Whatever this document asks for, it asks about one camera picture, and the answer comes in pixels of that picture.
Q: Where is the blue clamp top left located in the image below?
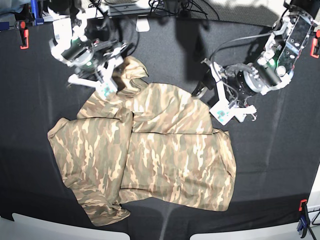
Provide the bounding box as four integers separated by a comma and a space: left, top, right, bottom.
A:
30, 0, 45, 26

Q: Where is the black table cloth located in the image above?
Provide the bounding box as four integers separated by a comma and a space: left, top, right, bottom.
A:
0, 17, 320, 240

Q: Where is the camouflage t-shirt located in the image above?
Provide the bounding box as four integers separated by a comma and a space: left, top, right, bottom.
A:
47, 56, 237, 227

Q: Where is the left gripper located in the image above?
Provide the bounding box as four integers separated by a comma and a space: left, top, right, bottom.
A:
191, 58, 258, 125

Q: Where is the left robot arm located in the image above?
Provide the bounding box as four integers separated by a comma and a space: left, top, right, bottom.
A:
191, 0, 320, 126

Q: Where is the black cable bundle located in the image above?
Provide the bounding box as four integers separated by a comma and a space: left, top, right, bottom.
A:
147, 0, 221, 21

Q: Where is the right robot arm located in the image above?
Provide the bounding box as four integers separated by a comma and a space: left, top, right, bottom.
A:
48, 8, 128, 99

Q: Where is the white tape patch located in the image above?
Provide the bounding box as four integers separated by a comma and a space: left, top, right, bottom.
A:
135, 17, 151, 33

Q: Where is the orange clamp far left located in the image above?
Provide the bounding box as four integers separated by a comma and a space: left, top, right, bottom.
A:
15, 20, 29, 50

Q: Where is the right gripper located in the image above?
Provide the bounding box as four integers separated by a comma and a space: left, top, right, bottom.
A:
67, 41, 128, 99

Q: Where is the orange blue clamp near right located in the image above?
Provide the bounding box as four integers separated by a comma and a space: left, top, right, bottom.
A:
297, 199, 310, 239

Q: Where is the orange clamp far right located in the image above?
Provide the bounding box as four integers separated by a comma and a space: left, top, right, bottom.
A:
310, 29, 320, 59

